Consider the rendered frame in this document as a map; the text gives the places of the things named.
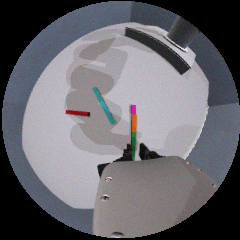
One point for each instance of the magenta block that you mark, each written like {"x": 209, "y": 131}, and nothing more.
{"x": 133, "y": 109}

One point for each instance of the green rod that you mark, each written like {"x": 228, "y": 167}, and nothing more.
{"x": 133, "y": 143}

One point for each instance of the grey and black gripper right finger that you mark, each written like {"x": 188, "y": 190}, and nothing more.
{"x": 145, "y": 153}

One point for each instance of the turquoise rod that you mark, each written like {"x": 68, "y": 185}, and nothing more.
{"x": 102, "y": 103}

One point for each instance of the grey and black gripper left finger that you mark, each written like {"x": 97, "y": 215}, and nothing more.
{"x": 127, "y": 156}

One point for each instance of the red rod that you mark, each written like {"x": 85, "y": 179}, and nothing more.
{"x": 78, "y": 113}

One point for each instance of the orange rod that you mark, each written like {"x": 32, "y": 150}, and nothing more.
{"x": 134, "y": 123}

